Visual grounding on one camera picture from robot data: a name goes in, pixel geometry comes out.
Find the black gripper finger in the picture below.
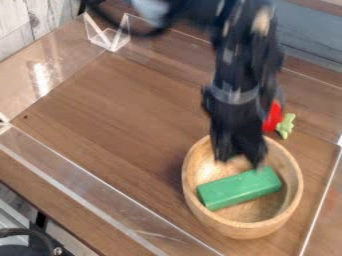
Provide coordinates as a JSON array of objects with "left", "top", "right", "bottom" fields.
[
  {"left": 237, "top": 134, "right": 267, "bottom": 169},
  {"left": 211, "top": 131, "right": 239, "bottom": 162}
]

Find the black device lower left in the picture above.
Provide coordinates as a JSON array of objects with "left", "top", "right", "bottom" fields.
[{"left": 0, "top": 221, "right": 74, "bottom": 256}]

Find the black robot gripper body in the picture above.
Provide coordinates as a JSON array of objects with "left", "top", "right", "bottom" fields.
[{"left": 201, "top": 80, "right": 272, "bottom": 140}]

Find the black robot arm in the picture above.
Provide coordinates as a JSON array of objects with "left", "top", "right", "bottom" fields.
[{"left": 82, "top": 0, "right": 283, "bottom": 166}]

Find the brown wooden bowl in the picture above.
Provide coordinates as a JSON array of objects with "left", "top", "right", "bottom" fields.
[{"left": 181, "top": 136, "right": 303, "bottom": 239}]

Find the clear acrylic front barrier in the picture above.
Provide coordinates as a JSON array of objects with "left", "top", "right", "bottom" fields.
[{"left": 0, "top": 124, "right": 223, "bottom": 256}]

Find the red plush strawberry toy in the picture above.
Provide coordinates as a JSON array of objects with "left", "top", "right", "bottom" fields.
[{"left": 263, "top": 100, "right": 296, "bottom": 140}]

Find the clear acrylic corner bracket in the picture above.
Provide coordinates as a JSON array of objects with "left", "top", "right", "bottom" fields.
[{"left": 82, "top": 13, "right": 131, "bottom": 52}]

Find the green rectangular block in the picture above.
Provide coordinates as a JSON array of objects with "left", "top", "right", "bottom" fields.
[{"left": 196, "top": 166, "right": 282, "bottom": 211}]

